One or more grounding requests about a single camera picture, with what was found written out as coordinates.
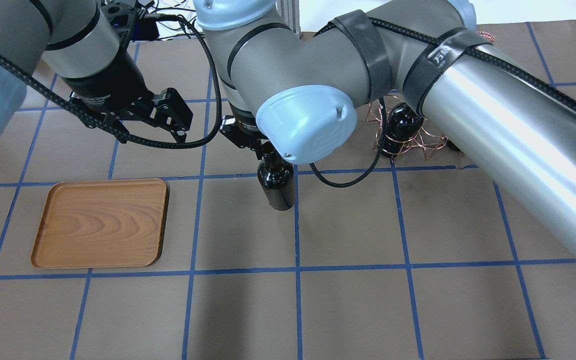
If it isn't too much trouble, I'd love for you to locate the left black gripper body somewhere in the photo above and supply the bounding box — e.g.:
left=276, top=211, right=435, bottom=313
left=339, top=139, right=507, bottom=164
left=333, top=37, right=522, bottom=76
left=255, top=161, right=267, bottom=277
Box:
left=62, top=51, right=169, bottom=132

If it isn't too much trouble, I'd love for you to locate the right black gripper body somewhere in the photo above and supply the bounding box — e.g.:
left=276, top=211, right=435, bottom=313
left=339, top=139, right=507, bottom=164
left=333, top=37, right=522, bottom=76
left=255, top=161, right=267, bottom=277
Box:
left=219, top=105, right=268, bottom=149

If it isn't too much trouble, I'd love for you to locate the dark wine bottle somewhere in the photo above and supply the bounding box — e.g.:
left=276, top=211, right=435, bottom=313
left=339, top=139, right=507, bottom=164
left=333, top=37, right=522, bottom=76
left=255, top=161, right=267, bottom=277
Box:
left=445, top=139, right=463, bottom=154
left=379, top=102, right=424, bottom=158
left=257, top=141, right=297, bottom=211

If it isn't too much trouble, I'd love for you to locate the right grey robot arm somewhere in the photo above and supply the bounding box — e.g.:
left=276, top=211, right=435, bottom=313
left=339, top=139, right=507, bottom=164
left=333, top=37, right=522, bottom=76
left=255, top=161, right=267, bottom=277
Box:
left=193, top=0, right=576, bottom=258

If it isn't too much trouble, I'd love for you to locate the wooden tray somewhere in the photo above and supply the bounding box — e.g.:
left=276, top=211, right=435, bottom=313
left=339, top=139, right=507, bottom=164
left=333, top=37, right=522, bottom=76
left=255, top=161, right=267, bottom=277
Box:
left=30, top=178, right=169, bottom=270

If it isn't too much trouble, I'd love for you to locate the left arm braided black cable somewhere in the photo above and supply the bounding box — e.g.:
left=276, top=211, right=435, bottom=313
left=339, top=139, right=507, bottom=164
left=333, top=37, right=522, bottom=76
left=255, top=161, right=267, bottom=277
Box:
left=0, top=15, right=223, bottom=150

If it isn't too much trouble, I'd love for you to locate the arm braided black cable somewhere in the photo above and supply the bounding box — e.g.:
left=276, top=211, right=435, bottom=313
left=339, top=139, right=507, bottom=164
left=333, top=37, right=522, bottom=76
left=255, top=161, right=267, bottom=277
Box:
left=0, top=15, right=223, bottom=150
left=309, top=17, right=576, bottom=189

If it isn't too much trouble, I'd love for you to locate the aluminium frame post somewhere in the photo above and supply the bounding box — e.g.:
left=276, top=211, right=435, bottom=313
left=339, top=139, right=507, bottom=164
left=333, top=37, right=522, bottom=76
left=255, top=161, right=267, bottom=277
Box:
left=276, top=0, right=302, bottom=37

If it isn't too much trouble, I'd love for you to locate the copper wire bottle basket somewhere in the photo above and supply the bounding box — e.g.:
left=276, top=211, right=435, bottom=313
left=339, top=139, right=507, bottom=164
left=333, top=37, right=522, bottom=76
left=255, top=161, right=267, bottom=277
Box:
left=365, top=90, right=464, bottom=161

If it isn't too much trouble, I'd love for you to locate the right arm braided black cable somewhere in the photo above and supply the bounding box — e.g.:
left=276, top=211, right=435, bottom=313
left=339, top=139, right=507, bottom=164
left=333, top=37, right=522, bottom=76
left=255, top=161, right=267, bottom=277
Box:
left=309, top=17, right=576, bottom=189

